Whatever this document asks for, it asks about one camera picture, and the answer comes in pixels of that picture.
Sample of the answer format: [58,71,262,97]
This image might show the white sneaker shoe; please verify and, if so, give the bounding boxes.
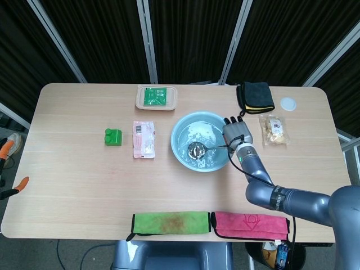
[4,132,23,155]

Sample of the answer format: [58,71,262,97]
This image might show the metal ladle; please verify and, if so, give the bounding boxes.
[187,141,229,159]

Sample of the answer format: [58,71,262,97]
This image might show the green microfiber towel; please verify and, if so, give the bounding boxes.
[125,210,212,242]

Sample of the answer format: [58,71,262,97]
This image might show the blue drink can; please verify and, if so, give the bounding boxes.
[275,244,290,268]

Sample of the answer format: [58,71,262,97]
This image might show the pink white snack packet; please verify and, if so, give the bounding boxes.
[132,120,156,159]

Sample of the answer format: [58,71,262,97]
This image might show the pink microfiber towel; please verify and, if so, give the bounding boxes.
[210,211,290,241]

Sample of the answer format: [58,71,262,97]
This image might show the beige takeout food box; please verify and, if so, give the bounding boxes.
[135,84,178,111]

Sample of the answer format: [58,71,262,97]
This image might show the white round lid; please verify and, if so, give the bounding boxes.
[280,97,298,111]

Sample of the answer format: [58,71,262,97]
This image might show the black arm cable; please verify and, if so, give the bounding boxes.
[226,134,298,270]

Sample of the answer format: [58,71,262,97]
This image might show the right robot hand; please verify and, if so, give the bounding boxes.
[222,115,254,147]

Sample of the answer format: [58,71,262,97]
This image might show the black yellow-trimmed folded cloth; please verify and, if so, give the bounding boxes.
[236,82,276,117]

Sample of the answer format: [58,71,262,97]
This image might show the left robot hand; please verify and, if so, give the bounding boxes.
[0,139,30,201]

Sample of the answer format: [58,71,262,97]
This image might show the green sachet packet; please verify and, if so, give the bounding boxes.
[143,87,167,107]

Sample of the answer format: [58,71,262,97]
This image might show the light blue plastic basin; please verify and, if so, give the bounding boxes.
[170,111,232,173]

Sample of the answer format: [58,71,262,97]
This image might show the black trash bin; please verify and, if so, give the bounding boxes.
[244,240,307,270]

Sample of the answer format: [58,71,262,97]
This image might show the clear bag of snacks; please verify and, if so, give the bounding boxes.
[258,114,290,147]

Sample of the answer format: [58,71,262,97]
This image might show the grey robot torso base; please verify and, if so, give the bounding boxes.
[111,240,234,270]

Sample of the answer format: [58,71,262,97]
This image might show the green toy block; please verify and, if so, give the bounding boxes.
[103,128,123,147]

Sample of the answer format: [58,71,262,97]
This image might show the grey partition frame post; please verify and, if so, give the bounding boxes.
[26,0,88,84]
[336,132,360,155]
[0,102,31,131]
[137,0,158,84]
[218,0,254,85]
[302,21,360,87]

